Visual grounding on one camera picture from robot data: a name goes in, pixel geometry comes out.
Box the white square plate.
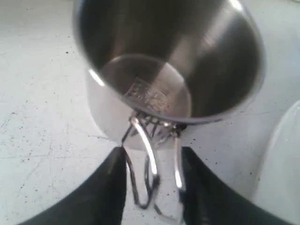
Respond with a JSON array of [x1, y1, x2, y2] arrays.
[[252, 101, 300, 225]]

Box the steel mug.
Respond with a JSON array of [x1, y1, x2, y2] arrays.
[[73, 0, 264, 225]]

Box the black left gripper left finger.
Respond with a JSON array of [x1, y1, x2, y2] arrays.
[[24, 147, 127, 225]]

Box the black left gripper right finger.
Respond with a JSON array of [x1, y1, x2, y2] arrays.
[[182, 147, 288, 225]]

